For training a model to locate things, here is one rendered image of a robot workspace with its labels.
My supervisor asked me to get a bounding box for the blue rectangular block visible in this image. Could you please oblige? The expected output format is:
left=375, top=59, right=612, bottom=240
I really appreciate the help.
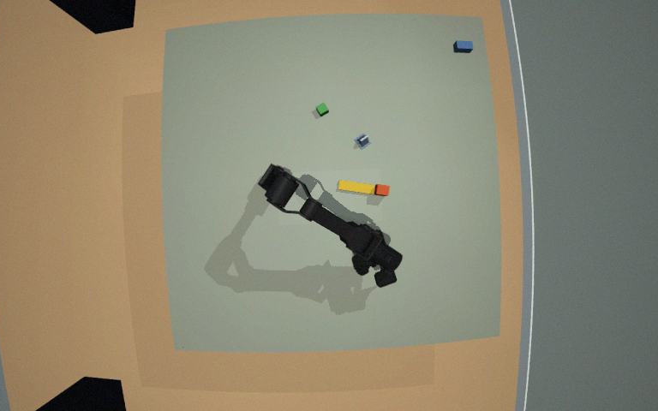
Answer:
left=453, top=40, right=474, bottom=53

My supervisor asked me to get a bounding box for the small green block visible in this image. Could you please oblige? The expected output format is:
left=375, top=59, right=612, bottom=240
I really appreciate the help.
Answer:
left=315, top=102, right=328, bottom=116

